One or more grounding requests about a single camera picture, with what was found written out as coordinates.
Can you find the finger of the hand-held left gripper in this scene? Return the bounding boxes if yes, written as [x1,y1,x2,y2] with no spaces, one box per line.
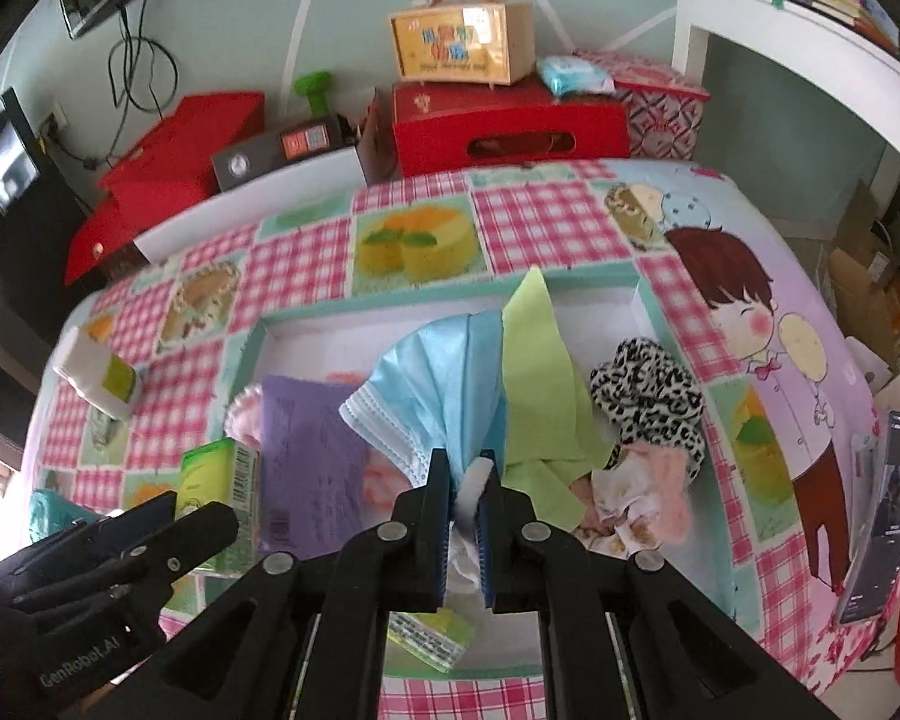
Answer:
[120,502,239,580]
[67,491,178,553]

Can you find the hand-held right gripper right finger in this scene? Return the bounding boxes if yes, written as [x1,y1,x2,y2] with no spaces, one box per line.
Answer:
[476,457,818,720]

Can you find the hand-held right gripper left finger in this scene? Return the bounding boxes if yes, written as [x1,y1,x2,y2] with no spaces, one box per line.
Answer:
[105,448,451,720]

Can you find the large green tissue pack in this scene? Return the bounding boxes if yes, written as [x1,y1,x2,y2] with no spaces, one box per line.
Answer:
[178,439,263,578]

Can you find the small green tissue pack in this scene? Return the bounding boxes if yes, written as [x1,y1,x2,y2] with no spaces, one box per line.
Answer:
[386,607,473,672]

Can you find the blue face mask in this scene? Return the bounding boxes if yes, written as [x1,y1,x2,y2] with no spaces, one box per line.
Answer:
[339,313,511,593]

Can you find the purple packet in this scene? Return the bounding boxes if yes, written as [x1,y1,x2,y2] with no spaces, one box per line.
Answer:
[259,373,391,556]

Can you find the green cloth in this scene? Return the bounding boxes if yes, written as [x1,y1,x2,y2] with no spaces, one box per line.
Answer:
[499,268,616,530]

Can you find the pink scrunchie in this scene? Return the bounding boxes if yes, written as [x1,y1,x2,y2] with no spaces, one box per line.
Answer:
[576,439,695,560]

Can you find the leopard print scrunchie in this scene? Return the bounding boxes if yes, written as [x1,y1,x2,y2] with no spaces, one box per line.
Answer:
[589,337,707,482]

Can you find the teal cardboard tray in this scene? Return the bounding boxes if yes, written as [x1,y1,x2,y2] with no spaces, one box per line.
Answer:
[229,270,740,680]

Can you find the teal plastic box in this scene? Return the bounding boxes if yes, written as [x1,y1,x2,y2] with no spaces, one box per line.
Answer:
[28,489,98,533]

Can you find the white plastic bottle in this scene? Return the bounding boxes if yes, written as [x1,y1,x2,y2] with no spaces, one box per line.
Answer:
[52,326,143,421]

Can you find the black cabinet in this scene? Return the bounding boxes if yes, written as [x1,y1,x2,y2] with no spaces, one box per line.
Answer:
[0,165,110,361]

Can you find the pink checkered tablecloth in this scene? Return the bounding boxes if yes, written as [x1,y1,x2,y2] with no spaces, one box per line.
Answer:
[22,157,900,698]

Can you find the small monitor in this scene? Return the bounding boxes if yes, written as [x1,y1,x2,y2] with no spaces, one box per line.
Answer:
[0,86,42,222]

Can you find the large red gift box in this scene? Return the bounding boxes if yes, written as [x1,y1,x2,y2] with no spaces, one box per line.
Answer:
[97,92,266,200]

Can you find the black box with gauge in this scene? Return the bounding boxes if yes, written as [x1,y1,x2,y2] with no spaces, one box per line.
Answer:
[210,116,353,192]

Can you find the smartphone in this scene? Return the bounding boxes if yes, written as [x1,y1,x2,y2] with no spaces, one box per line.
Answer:
[832,411,900,627]

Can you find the green dumbbell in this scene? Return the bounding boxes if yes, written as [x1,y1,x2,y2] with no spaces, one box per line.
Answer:
[292,71,338,119]

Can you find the red patterned box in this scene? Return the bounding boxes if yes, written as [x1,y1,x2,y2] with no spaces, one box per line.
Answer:
[574,49,712,162]

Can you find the cardboard boxes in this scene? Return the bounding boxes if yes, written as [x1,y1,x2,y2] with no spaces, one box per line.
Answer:
[817,180,900,376]

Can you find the blue wet wipes pack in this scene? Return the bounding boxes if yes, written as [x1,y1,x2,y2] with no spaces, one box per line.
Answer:
[536,54,616,98]

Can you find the tan carry case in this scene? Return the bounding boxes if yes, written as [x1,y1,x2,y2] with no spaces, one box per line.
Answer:
[388,0,535,85]

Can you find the white desk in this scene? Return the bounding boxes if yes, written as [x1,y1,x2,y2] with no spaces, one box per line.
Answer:
[671,0,900,188]

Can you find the stack of books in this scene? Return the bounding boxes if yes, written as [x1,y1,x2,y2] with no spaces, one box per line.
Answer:
[784,0,900,50]

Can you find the red carton with handle slot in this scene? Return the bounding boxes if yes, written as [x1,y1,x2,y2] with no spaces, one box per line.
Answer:
[390,79,631,179]

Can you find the black cable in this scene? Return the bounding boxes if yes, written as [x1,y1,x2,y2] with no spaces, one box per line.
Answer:
[82,4,177,170]

